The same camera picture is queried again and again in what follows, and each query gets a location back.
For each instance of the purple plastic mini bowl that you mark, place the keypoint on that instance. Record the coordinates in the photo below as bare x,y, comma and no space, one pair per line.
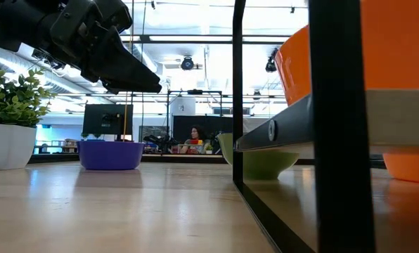
109,156

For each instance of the green plastic mini bowl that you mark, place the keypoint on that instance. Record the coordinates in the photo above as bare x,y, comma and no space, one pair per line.
265,165

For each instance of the orange plastic mini bowl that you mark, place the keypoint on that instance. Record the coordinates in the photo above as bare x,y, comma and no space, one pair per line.
410,168
294,70

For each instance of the background black robot arm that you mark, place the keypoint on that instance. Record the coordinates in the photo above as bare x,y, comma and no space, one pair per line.
160,142

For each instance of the black background monitor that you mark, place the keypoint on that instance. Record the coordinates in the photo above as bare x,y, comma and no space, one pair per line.
105,119

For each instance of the dark background board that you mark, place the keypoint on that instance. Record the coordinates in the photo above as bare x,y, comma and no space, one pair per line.
153,130

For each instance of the background storage shelf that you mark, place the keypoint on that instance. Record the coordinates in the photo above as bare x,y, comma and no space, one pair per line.
58,147

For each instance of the black overhead crossbar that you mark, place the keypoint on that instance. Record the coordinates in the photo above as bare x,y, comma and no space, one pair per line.
195,41

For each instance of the green artificial plant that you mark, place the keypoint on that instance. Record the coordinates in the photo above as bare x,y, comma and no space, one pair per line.
9,102

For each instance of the person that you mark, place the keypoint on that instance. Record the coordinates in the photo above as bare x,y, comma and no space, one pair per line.
195,133

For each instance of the red yellow toy blocks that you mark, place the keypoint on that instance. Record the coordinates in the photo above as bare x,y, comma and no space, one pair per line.
196,142

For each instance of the black background partition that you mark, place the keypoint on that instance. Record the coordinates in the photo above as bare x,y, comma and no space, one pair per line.
216,123

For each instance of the small background potted plant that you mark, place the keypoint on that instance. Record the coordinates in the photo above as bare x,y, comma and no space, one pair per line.
209,149

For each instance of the white plant pot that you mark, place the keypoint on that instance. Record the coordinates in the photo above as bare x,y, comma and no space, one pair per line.
5,147

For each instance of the black framed wooden shelf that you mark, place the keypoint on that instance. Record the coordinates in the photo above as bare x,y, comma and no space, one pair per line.
339,140

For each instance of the round black ceiling camera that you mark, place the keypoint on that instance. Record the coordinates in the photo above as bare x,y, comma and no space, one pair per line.
187,64

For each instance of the black background stand frame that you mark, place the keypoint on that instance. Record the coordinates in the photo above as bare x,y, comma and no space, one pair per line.
195,92

